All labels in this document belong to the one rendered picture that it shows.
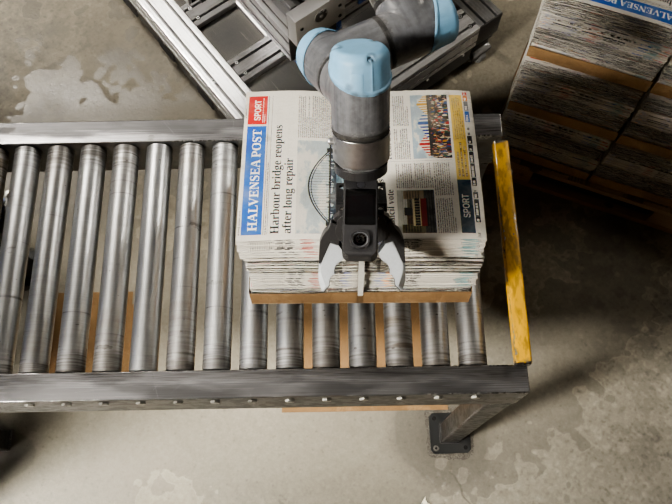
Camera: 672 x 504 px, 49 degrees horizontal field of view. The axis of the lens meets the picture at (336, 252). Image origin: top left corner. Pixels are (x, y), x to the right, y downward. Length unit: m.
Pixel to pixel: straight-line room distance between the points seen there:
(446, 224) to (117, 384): 0.63
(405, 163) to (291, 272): 0.25
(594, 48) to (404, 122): 0.68
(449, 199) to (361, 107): 0.28
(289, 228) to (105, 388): 0.46
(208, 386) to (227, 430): 0.80
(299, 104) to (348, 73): 0.34
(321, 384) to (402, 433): 0.82
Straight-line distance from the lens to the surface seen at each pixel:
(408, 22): 1.03
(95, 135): 1.55
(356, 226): 0.95
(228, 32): 2.36
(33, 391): 1.40
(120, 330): 1.39
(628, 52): 1.78
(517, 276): 1.36
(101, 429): 2.20
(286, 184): 1.14
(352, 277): 1.21
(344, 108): 0.92
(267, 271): 1.19
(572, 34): 1.76
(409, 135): 1.20
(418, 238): 1.09
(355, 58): 0.90
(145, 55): 2.63
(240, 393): 1.31
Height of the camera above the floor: 2.08
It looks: 70 degrees down
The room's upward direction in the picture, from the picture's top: 2 degrees counter-clockwise
